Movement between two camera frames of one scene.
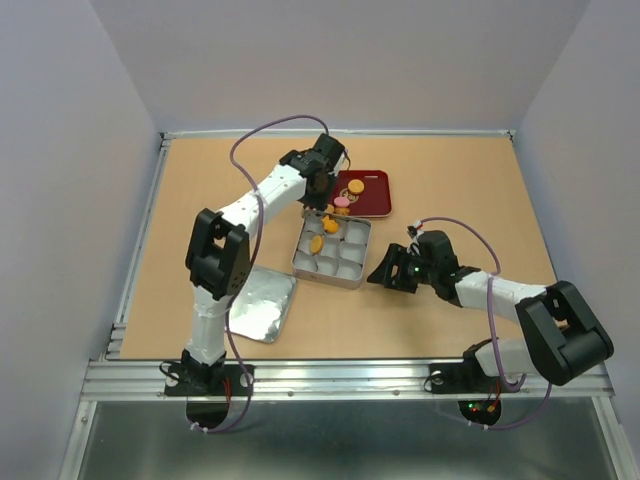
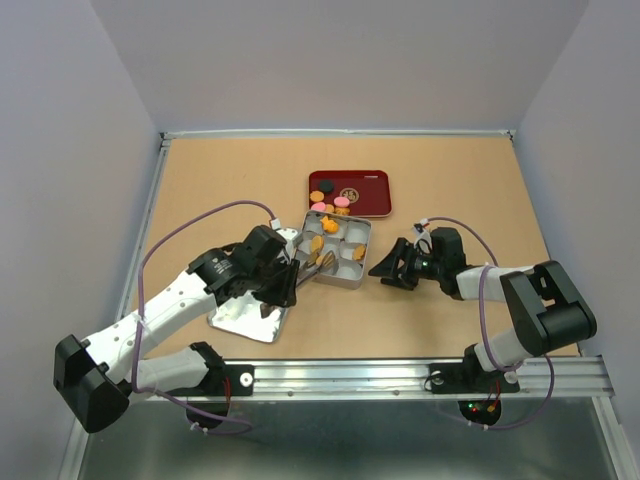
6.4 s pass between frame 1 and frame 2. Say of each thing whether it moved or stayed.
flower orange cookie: stayed
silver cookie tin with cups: stayed
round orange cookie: moved
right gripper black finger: stayed
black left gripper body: moved
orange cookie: stayed
